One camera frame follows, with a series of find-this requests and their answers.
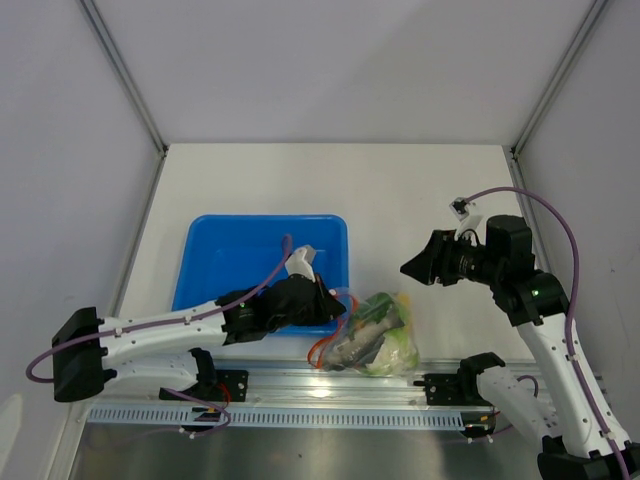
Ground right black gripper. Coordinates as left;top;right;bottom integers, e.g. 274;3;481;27
400;229;503;287

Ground dark green cucumber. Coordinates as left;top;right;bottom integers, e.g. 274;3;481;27
352;292;395;323

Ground yellow orange mango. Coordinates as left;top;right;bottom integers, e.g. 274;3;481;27
398;293;411;308

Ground clear zip top bag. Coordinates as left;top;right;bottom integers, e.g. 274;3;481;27
307;289;420;377

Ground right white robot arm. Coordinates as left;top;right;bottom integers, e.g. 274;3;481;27
400;215;639;479

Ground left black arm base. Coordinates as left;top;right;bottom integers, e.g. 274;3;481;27
158;369;249;402

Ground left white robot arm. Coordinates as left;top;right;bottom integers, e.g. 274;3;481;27
52;274;346;403

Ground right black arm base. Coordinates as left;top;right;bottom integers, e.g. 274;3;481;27
412;373;491;407

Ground blue plastic bin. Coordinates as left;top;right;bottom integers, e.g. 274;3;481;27
172;215;349;335

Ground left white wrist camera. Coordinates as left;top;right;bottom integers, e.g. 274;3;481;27
284;245;316;282

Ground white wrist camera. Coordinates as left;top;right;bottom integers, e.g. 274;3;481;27
450;197;484;239
284;245;316;282

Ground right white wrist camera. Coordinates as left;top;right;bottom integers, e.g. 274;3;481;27
450;197;484;239

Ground aluminium mounting rail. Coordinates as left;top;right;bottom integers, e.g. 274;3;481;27
89;357;612;411

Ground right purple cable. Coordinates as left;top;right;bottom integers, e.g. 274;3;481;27
457;186;632;480

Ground purple cable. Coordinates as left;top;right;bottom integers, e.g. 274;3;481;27
457;186;632;480
24;233;295;441

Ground white slotted cable duct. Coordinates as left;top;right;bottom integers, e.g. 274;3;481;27
87;404;465;431

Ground right aluminium frame post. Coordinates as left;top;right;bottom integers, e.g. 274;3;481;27
510;0;614;160

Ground aluminium frame post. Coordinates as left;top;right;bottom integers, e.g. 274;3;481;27
77;0;168;156
510;0;614;160

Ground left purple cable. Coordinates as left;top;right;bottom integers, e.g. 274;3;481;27
24;233;295;441

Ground left aluminium frame post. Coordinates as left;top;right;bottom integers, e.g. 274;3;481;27
77;0;168;156

